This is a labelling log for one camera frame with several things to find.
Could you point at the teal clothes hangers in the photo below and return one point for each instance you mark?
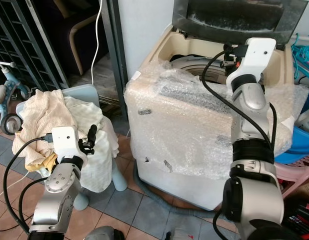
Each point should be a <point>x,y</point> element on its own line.
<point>304,60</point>

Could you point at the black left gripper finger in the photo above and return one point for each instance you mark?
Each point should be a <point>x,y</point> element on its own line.
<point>91,132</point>

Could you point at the clear bubble wrap sheet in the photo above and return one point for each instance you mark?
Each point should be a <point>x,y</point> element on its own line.
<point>179,120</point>

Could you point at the black metal grid gate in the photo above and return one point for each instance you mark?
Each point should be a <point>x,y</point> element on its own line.
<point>19,40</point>

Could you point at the dark washing machine lid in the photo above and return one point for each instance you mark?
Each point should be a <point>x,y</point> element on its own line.
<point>239,15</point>

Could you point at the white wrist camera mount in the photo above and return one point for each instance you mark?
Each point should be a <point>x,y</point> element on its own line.
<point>254,57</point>
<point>64,141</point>

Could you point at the cream clothes pile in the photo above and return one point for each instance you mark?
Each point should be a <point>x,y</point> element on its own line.
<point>42,117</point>

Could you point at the pink plastic stool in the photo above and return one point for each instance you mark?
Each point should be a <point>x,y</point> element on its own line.
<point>297,175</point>

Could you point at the grey robot foot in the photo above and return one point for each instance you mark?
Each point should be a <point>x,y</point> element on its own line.
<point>104,233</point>

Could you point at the dark door frame post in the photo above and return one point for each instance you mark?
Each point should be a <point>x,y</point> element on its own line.
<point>114,55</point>

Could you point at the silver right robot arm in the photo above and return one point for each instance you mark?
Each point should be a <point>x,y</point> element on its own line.
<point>252,150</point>

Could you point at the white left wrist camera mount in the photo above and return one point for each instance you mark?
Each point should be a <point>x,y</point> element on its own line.
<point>64,141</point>

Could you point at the light blue child tricycle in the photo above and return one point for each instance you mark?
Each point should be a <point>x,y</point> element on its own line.
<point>7,107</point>

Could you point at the dark armchair with tan trim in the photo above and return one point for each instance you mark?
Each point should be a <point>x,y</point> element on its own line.
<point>77,27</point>

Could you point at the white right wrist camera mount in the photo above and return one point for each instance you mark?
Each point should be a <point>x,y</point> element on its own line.
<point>254,57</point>

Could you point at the blue plastic laundry basket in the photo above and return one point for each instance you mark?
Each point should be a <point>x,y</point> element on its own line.
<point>299,142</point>

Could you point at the beige top-load washing machine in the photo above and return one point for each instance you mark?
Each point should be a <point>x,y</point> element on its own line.
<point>179,185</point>

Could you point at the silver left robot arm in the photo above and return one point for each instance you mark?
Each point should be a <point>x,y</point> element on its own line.
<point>54,192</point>

